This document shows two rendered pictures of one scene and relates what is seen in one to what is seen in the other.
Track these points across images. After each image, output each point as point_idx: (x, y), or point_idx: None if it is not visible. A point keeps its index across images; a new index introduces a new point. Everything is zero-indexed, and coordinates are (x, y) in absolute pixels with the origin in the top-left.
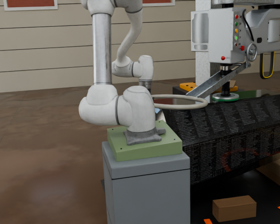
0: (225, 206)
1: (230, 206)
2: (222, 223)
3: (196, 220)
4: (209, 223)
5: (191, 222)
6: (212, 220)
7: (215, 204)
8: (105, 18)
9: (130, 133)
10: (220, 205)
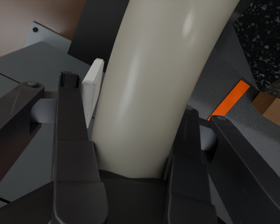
0: (274, 122)
1: None
2: (250, 110)
3: (231, 70)
4: (235, 94)
5: (217, 70)
6: (249, 92)
7: (272, 100)
8: None
9: None
10: (274, 111)
